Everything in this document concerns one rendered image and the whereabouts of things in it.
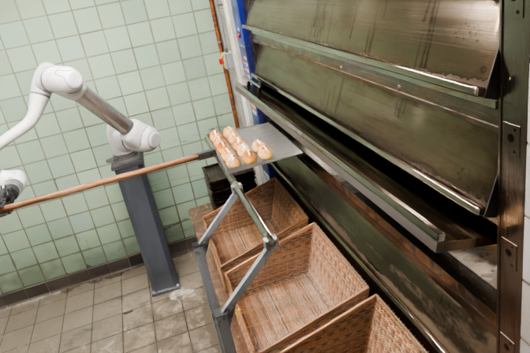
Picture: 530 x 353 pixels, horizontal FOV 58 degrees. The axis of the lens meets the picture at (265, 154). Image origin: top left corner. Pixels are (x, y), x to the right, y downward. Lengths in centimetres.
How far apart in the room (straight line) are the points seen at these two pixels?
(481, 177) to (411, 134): 27
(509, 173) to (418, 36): 38
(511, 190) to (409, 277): 64
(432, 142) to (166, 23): 251
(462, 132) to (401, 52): 25
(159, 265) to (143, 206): 46
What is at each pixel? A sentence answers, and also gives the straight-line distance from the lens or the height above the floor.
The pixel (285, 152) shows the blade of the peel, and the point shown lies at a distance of 225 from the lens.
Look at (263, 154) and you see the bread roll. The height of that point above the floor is 121.
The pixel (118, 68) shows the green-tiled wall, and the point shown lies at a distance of 347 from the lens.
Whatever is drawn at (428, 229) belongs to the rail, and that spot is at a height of 144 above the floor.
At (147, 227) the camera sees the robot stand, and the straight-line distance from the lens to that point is 331.
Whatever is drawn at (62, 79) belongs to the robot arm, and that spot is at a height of 165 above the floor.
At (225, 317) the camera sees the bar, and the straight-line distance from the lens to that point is 171.
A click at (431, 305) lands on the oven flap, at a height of 101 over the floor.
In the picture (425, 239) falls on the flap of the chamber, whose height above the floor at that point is 141.
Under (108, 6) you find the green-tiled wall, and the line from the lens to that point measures 343.
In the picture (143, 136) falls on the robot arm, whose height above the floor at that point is 120.
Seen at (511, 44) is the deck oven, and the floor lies 181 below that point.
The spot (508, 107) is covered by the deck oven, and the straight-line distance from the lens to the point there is 101.
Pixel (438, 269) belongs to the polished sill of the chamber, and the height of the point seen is 117.
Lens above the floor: 202
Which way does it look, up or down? 22 degrees down
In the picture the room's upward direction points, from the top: 11 degrees counter-clockwise
